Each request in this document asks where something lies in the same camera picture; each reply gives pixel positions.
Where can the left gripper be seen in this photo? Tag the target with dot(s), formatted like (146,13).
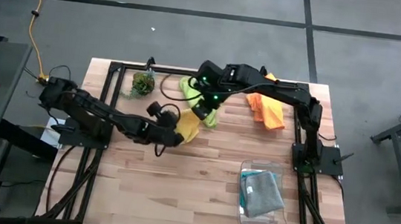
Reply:
(161,134)

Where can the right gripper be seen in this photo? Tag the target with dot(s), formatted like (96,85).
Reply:
(213,100)

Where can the yellow microfiber towel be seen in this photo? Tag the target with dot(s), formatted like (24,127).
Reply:
(188,125)

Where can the lime green microfiber towel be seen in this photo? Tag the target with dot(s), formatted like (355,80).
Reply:
(187,92)

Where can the orange microfiber towel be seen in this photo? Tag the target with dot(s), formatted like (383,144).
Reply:
(269,113)

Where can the teal microfiber towel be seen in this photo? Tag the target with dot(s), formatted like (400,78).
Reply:
(241,191)

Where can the gray microfiber towel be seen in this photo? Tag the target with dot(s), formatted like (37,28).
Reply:
(263,193)

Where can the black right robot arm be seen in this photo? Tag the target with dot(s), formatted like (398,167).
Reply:
(284,93)

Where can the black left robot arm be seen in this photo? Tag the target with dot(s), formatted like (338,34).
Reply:
(88,109)

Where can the small potted succulent plant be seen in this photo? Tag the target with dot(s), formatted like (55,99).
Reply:
(143,83)

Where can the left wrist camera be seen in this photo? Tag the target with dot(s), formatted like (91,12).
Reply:
(168,118)

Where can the black aluminium table frame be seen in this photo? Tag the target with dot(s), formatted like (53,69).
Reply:
(175,71)

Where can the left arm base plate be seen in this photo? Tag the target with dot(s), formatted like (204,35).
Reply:
(70,139)

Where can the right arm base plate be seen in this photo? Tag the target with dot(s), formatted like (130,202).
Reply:
(329,166)

